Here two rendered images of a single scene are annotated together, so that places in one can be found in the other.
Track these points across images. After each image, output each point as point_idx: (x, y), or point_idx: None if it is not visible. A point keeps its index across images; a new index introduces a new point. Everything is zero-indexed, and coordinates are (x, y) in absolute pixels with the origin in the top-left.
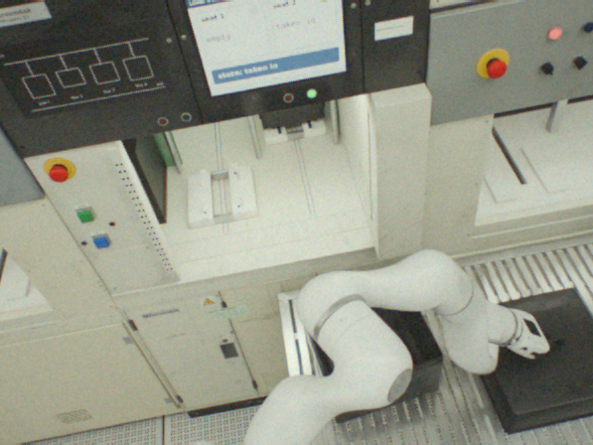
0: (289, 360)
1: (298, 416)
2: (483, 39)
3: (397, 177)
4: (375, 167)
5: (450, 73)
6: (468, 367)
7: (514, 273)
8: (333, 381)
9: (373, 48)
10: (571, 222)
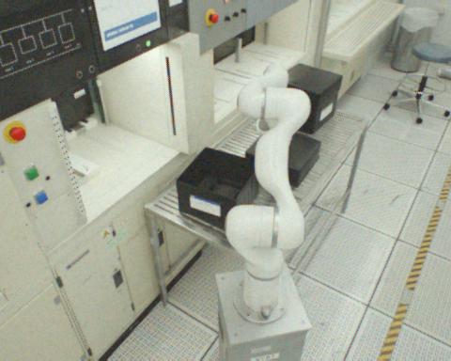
0: (183, 225)
1: (282, 141)
2: (206, 3)
3: (191, 90)
4: (182, 86)
5: (197, 23)
6: None
7: (240, 140)
8: (287, 116)
9: (169, 11)
10: None
